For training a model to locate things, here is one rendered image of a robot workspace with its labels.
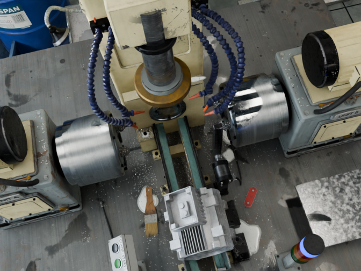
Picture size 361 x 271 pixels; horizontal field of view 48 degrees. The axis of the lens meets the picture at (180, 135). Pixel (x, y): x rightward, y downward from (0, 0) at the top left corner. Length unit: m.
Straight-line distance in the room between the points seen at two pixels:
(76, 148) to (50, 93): 0.63
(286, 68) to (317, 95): 0.15
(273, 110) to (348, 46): 0.31
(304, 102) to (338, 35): 0.25
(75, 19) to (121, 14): 1.83
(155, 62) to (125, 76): 0.44
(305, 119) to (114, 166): 0.68
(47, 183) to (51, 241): 0.39
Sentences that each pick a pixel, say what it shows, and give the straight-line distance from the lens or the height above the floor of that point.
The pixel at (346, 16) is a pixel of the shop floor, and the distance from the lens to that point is 3.31.
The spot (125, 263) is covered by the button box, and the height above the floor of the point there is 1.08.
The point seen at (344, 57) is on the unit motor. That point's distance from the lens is 1.37.
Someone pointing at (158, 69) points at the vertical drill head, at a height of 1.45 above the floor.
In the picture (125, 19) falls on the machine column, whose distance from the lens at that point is 0.99.
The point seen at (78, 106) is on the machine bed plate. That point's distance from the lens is 1.92.
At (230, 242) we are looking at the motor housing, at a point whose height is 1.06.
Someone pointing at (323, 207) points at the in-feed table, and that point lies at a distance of 1.59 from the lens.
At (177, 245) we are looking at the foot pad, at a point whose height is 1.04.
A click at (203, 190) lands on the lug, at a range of 1.36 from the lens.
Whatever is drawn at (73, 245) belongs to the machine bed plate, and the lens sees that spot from 1.71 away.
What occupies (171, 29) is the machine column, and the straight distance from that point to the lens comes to 1.04.
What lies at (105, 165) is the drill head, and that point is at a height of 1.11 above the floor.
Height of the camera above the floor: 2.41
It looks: 65 degrees down
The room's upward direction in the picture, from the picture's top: 9 degrees counter-clockwise
